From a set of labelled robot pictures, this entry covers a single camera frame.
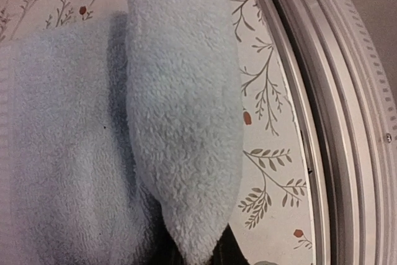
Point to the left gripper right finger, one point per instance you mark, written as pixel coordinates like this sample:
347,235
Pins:
227,251

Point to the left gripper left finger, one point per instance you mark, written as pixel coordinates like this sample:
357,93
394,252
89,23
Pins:
166,251

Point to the aluminium front rail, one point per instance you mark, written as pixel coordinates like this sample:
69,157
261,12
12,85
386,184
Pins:
347,117

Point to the light blue towel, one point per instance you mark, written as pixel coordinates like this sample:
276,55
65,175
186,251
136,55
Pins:
117,131

